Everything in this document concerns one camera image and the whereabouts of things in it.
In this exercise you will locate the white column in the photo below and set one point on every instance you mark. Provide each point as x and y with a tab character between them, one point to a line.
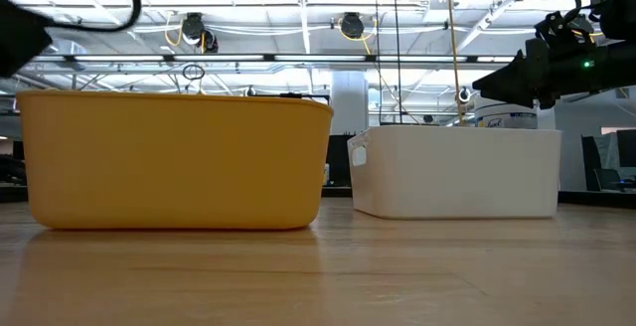
349	102

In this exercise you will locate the round black white sensor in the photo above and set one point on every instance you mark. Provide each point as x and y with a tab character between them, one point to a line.
463	95

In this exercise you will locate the white wipes canister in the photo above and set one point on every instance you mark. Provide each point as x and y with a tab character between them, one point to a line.
506	117

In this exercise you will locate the white plastic bin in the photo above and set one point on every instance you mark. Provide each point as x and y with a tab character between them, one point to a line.
454	172

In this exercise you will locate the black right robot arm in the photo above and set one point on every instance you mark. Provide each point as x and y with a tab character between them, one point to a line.
616	67

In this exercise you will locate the black partition panel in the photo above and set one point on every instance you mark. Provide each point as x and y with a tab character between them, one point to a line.
591	164

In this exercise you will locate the black office chair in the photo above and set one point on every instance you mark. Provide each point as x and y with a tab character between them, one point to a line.
606	179

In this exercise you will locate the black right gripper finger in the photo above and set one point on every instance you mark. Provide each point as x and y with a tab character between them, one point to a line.
512	75
534	97

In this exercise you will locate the ceiling light bar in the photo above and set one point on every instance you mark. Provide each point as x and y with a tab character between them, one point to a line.
323	58

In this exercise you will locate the black monitor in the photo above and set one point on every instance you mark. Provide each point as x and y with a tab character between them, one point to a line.
627	147

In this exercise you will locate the black cabinet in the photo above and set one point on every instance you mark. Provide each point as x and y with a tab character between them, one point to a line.
340	159

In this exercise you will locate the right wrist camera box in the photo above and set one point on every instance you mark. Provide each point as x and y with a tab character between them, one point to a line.
561	30

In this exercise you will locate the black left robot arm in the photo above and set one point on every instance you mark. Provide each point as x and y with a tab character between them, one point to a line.
20	38

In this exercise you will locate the yellow plastic bin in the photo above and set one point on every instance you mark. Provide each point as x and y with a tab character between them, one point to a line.
174	162

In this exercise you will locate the small white yellow bottle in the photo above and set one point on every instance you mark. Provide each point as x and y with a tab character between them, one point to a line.
327	174

